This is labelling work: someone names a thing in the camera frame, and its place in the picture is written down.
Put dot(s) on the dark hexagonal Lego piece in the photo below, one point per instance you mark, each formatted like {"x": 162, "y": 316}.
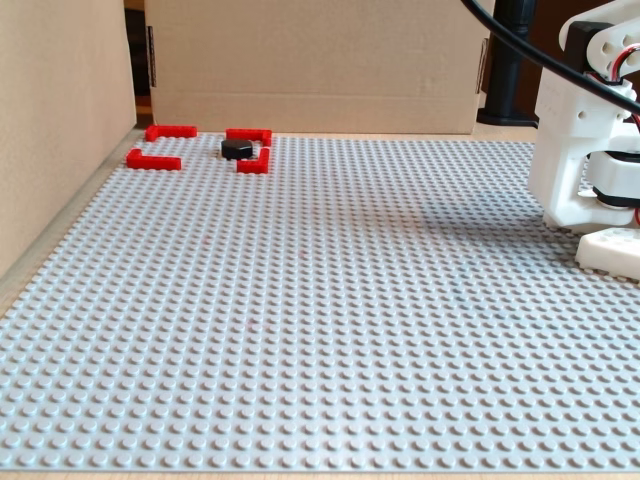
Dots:
{"x": 236, "y": 149}

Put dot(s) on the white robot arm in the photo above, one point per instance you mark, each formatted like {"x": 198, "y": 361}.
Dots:
{"x": 620, "y": 30}

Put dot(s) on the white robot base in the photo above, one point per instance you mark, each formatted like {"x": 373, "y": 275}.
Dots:
{"x": 555, "y": 150}

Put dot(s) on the grey Lego baseplate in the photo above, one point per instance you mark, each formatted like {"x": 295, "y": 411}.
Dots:
{"x": 300, "y": 325}

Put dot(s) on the red L-shaped Lego beam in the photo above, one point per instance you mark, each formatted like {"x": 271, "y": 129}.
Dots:
{"x": 155, "y": 163}
{"x": 250, "y": 167}
{"x": 262, "y": 134}
{"x": 175, "y": 131}

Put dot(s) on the large cardboard box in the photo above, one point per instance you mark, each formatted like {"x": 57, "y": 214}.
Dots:
{"x": 310, "y": 65}

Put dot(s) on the black pole stand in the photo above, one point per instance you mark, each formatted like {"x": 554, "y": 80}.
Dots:
{"x": 507, "y": 90}

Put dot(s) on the plain cardboard panel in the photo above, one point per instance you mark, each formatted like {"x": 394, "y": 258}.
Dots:
{"x": 60, "y": 125}

